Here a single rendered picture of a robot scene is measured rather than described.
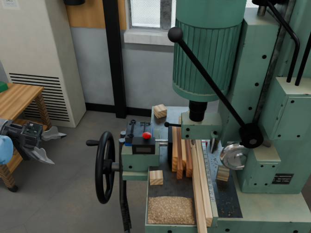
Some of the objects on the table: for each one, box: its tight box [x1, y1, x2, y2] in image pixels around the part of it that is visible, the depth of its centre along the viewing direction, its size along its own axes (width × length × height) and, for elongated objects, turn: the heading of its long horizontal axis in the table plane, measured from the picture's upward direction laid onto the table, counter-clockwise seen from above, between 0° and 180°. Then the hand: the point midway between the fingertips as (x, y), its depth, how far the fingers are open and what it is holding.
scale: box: [201, 140, 216, 202], centre depth 100 cm, size 50×1×1 cm, turn 179°
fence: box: [201, 140, 218, 227], centre depth 101 cm, size 60×2×6 cm, turn 179°
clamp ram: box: [156, 126, 173, 160], centre depth 100 cm, size 9×8×9 cm
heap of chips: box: [148, 196, 194, 224], centre depth 83 cm, size 9×14×4 cm, turn 89°
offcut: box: [154, 104, 167, 118], centre depth 120 cm, size 4×5×4 cm
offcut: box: [149, 170, 163, 185], centre depth 92 cm, size 4×4×3 cm
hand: (61, 150), depth 102 cm, fingers open, 14 cm apart
